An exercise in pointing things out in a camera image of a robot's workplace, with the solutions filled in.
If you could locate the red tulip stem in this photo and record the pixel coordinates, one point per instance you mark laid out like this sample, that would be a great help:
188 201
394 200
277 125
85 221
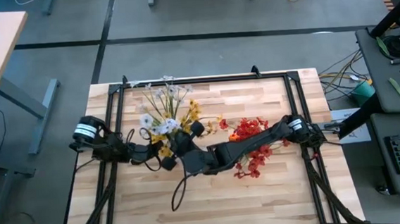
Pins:
223 124

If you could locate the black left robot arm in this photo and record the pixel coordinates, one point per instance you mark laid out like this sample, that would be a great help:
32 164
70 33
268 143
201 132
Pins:
109 146

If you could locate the grey table leg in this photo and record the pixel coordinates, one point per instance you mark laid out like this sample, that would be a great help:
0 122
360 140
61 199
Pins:
46 112

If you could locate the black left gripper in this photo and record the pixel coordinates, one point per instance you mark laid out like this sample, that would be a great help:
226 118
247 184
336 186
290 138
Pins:
141 154

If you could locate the green leaf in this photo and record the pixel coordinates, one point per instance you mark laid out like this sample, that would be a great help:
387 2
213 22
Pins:
396 88
382 46

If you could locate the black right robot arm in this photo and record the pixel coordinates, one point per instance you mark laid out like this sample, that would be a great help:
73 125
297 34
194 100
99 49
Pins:
248 145

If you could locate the black aluminium table frame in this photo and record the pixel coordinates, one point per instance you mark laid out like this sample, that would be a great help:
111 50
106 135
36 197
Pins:
219 79

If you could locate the green cup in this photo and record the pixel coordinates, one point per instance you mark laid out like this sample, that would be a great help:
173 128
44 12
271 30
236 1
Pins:
362 93

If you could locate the white paper sheet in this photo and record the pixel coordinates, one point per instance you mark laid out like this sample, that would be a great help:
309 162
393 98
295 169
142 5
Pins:
362 136

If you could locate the white flower bunch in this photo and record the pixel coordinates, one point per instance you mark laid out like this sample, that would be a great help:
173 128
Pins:
146 120
173 90

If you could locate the orange tulip stem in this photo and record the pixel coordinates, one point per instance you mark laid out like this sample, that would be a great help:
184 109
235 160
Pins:
234 137

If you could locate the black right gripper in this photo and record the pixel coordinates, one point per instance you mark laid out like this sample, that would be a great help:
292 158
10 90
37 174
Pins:
184 144

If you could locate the long-stemmed yellow flower bunch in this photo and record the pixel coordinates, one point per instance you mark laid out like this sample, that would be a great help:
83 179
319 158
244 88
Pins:
193 109

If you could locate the short yellow flower bunch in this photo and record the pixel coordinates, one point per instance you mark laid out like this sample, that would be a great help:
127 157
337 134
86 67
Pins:
165 152

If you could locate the red flower bunch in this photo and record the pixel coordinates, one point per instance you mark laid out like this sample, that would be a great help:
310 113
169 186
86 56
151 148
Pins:
248 128

